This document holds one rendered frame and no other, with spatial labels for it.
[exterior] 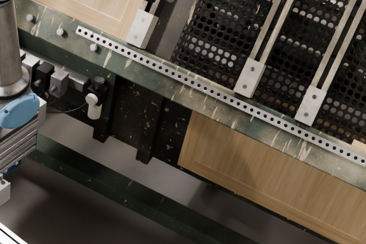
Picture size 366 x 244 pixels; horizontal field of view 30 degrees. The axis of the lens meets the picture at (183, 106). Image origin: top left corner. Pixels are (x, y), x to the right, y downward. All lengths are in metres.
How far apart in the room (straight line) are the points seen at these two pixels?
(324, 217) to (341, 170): 0.54
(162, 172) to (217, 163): 0.47
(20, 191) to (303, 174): 1.24
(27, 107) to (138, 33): 0.81
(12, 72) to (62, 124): 1.76
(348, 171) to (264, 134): 0.30
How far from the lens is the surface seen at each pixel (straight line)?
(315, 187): 2.74
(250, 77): 2.30
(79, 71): 2.53
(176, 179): 3.22
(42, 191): 3.08
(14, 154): 2.07
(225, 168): 2.84
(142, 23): 2.39
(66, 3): 2.55
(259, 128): 2.33
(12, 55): 1.58
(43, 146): 3.01
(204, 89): 2.35
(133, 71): 2.41
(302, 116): 2.29
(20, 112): 1.69
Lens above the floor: 2.40
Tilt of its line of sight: 42 degrees down
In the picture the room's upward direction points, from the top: 15 degrees clockwise
